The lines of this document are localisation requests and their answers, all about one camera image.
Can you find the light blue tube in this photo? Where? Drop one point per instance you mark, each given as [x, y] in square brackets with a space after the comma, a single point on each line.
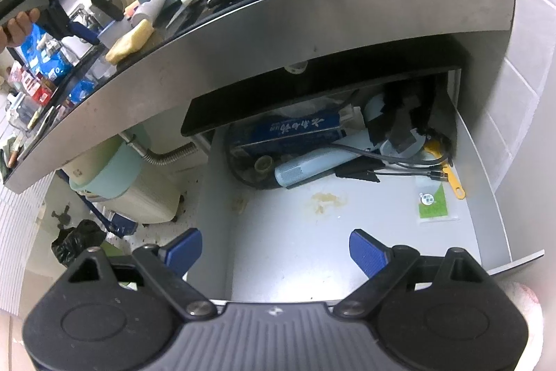
[310, 165]

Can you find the black trash bag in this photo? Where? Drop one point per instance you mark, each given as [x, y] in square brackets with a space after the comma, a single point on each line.
[71, 242]

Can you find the yellow plastic tool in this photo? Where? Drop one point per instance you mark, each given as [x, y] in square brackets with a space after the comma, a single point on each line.
[433, 147]

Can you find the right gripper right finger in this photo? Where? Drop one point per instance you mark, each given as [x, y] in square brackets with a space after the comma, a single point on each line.
[385, 268]

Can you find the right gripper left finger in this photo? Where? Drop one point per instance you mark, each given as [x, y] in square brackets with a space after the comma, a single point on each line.
[163, 268]

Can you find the green white sachet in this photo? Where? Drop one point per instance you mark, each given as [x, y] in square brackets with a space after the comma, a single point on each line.
[432, 201]

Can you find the black drawer with handle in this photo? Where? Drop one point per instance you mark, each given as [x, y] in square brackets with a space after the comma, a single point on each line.
[292, 245]

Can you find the person's left hand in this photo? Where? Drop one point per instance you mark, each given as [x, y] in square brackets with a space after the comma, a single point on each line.
[18, 29]

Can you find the yellow sponge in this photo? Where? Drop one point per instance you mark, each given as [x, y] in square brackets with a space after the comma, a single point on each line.
[131, 42]

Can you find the teal plastic basin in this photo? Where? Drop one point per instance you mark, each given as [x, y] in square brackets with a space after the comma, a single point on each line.
[106, 170]

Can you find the dark blue toothpaste box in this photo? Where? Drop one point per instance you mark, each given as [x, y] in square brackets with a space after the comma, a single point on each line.
[278, 132]

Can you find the blue snack bag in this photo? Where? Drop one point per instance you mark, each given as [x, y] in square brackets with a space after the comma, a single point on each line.
[44, 56]

